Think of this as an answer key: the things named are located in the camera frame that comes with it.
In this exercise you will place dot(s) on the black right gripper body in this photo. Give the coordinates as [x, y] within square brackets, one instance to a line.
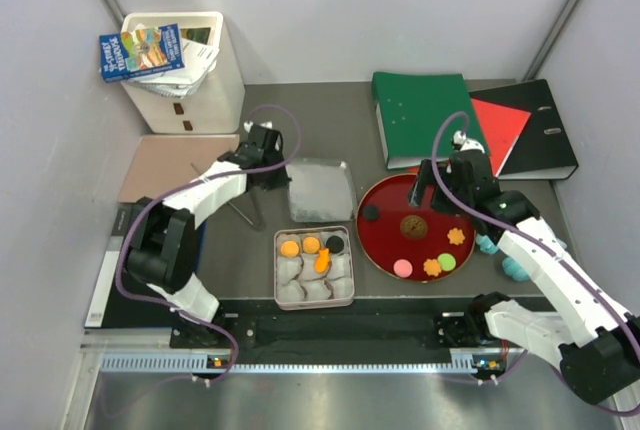
[445, 176]

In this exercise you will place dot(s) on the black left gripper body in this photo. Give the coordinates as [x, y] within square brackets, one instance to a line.
[274, 179]

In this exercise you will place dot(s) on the silver tin lid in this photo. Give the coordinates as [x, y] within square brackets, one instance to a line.
[320, 190]

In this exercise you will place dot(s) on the black sandwich cookie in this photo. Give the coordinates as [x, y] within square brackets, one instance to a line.
[370, 212]
[335, 244]

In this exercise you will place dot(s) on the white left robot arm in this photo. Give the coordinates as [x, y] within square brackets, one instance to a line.
[162, 247]

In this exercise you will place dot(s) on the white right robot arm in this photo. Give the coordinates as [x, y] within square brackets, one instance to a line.
[594, 342]

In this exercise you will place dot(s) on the red folder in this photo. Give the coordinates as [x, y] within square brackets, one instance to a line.
[499, 127]

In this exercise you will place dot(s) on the white storage bin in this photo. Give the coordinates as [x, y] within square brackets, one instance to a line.
[215, 106]

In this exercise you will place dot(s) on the orange flower cookie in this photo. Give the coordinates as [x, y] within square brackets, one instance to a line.
[432, 267]
[456, 236]

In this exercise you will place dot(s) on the red round lacquer tray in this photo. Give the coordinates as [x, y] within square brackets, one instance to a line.
[405, 232]

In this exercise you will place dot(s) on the green macaron cookie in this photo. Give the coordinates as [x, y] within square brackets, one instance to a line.
[447, 262]

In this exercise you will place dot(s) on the pink sandwich cookie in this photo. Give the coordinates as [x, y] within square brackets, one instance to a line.
[402, 268]

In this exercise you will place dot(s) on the light blue cat headphones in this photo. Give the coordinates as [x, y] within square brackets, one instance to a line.
[509, 265]

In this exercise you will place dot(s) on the pink notebook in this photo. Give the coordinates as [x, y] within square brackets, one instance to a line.
[163, 162]

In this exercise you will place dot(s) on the white papers in bin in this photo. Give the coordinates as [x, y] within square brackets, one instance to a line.
[199, 59]

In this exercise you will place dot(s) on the pink cookie tin box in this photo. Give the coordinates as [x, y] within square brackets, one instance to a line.
[297, 286]

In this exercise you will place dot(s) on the blue paperback book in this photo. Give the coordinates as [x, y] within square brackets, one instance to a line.
[140, 53]

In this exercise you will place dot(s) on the black notebook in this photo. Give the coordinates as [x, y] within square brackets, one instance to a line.
[107, 280]

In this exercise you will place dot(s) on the green ring binder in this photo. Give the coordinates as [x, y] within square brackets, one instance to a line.
[410, 109]

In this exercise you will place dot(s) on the black ring binder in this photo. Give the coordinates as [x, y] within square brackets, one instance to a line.
[543, 150]

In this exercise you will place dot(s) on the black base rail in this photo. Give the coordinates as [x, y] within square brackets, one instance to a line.
[434, 321]

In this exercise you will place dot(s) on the grey cable duct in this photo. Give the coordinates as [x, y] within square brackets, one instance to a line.
[174, 363]

